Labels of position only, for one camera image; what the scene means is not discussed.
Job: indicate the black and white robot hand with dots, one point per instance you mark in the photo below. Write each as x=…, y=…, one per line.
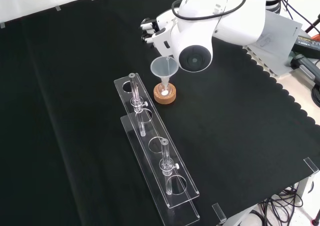
x=162, y=33

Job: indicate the translucent plastic funnel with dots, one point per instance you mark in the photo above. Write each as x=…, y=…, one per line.
x=157, y=68

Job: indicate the small glass round-bottom flask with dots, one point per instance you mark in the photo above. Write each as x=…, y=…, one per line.
x=164, y=92

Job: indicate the clear acrylic funnel stand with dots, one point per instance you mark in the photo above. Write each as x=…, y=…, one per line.
x=160, y=161

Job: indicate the black bench cloth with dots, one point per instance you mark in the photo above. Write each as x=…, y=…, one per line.
x=75, y=110

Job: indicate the pale board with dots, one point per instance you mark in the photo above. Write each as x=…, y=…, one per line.
x=280, y=48

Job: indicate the black power adapter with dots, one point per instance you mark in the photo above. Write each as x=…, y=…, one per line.
x=307, y=44

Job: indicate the grey and black clamp tool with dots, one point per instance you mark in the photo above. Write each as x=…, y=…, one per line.
x=307, y=66

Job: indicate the black tripod leg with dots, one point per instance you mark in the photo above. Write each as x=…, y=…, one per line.
x=312, y=25

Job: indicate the clear acrylic cloth clip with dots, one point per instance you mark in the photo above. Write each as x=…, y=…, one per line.
x=218, y=212
x=311, y=164

